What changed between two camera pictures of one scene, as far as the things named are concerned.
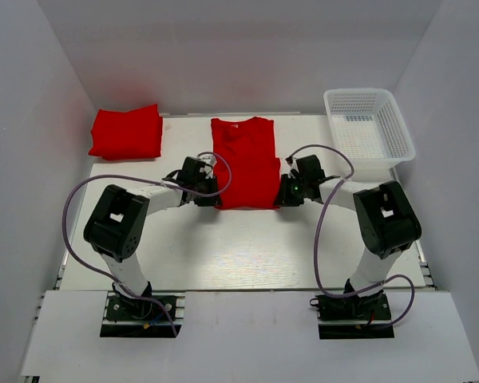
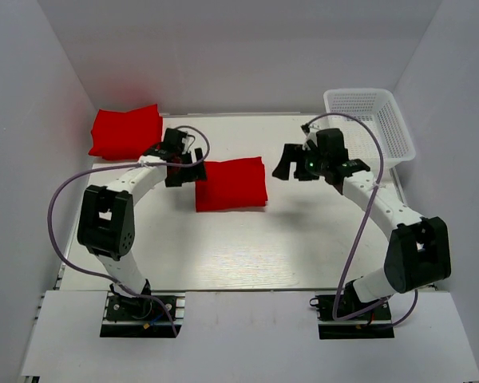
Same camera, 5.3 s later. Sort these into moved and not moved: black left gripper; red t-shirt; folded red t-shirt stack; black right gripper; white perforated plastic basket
Moved: black right gripper; red t-shirt; black left gripper
Not moved: folded red t-shirt stack; white perforated plastic basket
